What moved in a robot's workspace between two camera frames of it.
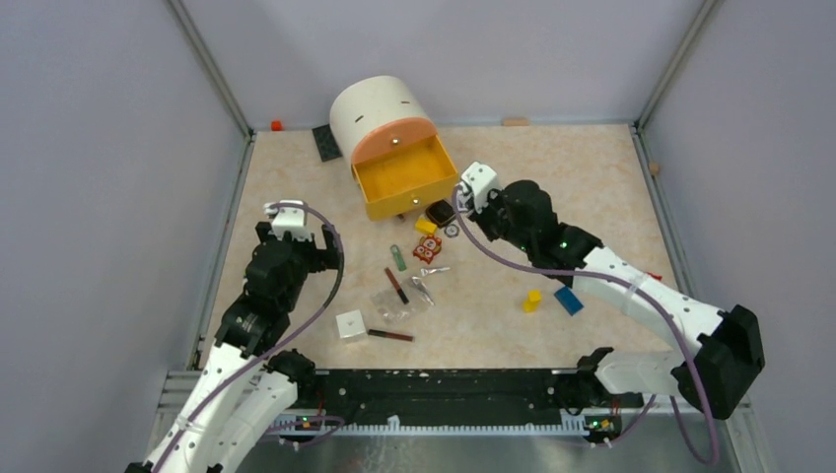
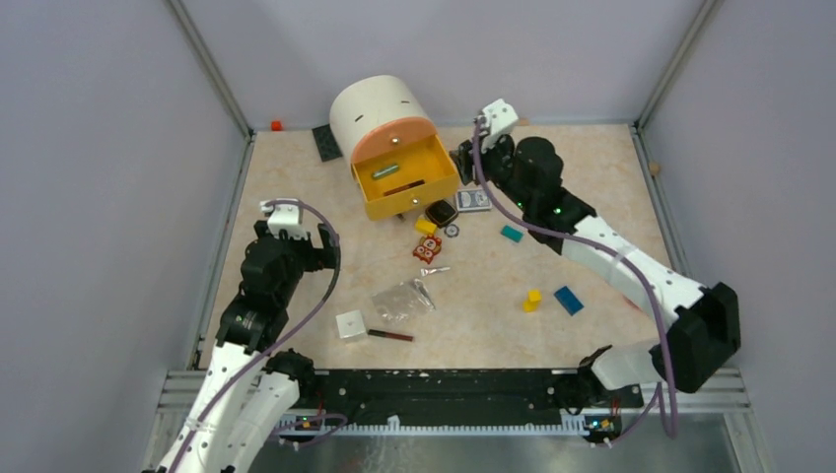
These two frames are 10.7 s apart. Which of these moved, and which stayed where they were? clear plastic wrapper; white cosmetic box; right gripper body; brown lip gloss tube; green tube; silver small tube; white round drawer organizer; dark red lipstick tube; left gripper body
Moved: right gripper body; brown lip gloss tube; green tube
Stayed: white round drawer organizer; clear plastic wrapper; white cosmetic box; left gripper body; dark red lipstick tube; silver small tube
